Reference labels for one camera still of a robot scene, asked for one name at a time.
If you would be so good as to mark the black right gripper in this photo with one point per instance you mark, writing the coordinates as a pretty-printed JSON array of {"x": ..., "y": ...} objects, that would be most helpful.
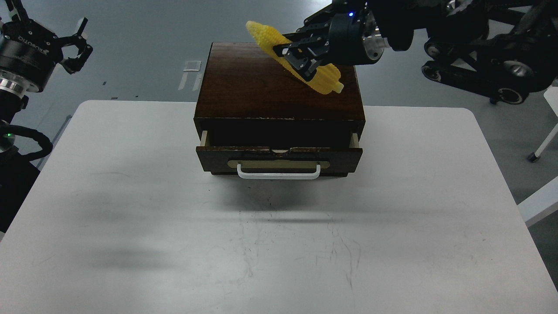
[{"x": 345, "y": 31}]

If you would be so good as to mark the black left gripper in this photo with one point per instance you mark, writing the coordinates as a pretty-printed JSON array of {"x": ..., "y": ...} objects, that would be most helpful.
[{"x": 24, "y": 54}]

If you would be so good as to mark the yellow corn cob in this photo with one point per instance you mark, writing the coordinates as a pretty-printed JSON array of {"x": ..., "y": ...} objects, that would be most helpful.
[{"x": 326, "y": 79}]

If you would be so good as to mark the dark wooden drawer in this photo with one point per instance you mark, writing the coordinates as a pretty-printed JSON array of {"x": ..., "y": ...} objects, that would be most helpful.
[{"x": 223, "y": 160}]

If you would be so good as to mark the white drawer handle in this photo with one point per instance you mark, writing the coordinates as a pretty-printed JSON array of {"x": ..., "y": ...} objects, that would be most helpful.
[{"x": 278, "y": 176}]

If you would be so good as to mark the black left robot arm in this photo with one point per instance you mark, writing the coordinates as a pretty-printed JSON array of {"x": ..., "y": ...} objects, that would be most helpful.
[{"x": 20, "y": 145}]

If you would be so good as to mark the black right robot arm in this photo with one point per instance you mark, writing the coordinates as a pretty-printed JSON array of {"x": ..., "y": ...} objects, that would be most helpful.
[{"x": 500, "y": 49}]

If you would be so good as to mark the dark wooden drawer cabinet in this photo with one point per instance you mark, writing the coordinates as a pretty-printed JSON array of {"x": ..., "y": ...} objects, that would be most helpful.
[{"x": 248, "y": 99}]

